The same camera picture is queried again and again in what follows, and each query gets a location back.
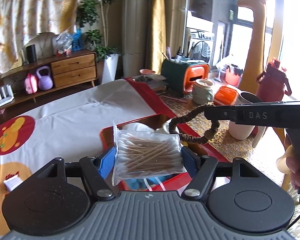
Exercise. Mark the white towel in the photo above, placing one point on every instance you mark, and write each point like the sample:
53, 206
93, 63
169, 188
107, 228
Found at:
140, 128

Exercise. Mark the yellow curtain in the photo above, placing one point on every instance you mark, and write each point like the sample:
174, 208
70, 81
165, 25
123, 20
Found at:
158, 30

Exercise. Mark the tan giraffe figure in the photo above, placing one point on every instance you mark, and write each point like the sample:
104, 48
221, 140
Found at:
255, 42

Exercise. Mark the purple kettlebell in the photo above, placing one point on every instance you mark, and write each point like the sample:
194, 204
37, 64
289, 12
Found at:
44, 81

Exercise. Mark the white standing air conditioner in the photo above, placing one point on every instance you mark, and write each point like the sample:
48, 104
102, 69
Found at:
136, 30

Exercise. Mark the cotton swab bag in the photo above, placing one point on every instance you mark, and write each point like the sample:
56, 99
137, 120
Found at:
150, 155

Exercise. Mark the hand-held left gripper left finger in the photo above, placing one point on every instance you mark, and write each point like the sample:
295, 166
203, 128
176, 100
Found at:
107, 161

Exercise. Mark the white travel mug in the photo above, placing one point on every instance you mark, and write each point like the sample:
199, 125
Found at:
240, 130

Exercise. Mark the pink toy bag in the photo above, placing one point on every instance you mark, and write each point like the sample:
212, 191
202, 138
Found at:
30, 85

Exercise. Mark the beige decorative board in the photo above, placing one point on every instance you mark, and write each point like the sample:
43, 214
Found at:
43, 46

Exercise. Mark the clear plastic bag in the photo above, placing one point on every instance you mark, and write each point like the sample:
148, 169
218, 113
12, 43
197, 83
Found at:
62, 43

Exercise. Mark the red tin box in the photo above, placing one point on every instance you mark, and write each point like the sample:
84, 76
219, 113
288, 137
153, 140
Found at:
108, 140

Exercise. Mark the printed red white tablecloth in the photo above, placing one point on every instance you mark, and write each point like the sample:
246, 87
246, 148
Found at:
77, 120

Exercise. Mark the brown hair scrunchie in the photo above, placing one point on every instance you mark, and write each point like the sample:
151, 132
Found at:
190, 115

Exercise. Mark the green white ceramic cup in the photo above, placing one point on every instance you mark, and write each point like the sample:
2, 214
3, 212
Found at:
202, 92

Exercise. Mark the small white box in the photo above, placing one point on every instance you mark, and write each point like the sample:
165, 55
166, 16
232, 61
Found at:
13, 182

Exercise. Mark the white router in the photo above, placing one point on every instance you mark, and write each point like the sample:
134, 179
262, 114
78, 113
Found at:
2, 97

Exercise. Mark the orange lidded container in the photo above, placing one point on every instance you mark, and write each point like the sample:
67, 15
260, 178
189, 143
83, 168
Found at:
225, 96

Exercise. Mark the person's right hand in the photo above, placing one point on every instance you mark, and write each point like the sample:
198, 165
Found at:
293, 165

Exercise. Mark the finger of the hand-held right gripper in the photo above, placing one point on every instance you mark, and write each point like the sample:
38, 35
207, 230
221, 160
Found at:
240, 115

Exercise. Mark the blue cloth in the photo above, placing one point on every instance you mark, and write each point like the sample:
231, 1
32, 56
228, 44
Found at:
137, 183

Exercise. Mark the wooden tv cabinet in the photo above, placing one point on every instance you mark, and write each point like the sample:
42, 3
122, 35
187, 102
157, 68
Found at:
72, 71

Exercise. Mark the washing machine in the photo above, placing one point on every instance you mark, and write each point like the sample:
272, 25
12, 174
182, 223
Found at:
202, 47

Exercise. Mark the red basket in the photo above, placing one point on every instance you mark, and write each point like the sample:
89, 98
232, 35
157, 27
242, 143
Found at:
232, 77

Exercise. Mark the green orange storage box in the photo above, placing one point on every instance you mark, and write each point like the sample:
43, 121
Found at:
175, 77

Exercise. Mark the black cylinder speaker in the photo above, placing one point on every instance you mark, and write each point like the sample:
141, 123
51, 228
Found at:
31, 53

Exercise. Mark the potted tree in white planter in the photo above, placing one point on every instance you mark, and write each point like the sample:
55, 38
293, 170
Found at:
111, 67

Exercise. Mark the pink dish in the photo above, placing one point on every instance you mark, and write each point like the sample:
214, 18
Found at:
147, 72

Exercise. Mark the red water bottle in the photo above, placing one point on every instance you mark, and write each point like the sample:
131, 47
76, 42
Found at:
272, 87

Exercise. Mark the floral hanging sheet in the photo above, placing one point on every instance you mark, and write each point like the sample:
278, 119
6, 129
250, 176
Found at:
27, 10

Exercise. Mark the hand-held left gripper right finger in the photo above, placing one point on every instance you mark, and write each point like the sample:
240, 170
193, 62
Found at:
190, 160

